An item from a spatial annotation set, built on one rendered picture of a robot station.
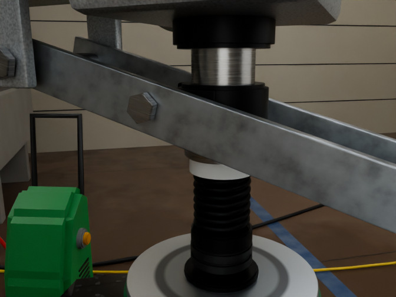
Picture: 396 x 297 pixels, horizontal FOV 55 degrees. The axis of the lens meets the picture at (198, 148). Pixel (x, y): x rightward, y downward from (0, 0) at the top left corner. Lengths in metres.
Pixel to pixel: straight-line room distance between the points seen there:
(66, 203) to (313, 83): 4.39
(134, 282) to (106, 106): 0.19
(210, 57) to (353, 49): 5.43
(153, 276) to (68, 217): 1.12
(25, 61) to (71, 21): 4.35
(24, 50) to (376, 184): 0.34
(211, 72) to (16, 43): 0.19
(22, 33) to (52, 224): 1.17
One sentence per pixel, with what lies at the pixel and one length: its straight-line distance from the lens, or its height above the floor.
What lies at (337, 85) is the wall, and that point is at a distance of 5.67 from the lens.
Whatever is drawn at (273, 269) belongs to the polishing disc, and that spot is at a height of 0.85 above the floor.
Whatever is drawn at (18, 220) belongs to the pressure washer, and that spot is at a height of 0.50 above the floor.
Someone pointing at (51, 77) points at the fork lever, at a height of 1.07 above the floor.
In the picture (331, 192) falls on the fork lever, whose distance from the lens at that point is 0.33.
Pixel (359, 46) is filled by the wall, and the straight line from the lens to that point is 5.82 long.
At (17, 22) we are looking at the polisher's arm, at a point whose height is 1.12.
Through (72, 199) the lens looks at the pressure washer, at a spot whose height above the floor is 0.55.
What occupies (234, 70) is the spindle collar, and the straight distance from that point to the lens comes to 0.36.
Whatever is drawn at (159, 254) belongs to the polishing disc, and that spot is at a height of 0.85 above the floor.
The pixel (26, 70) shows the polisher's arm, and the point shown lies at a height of 1.08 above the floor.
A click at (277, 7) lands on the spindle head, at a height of 1.12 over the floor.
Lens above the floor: 1.09
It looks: 13 degrees down
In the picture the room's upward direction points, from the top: straight up
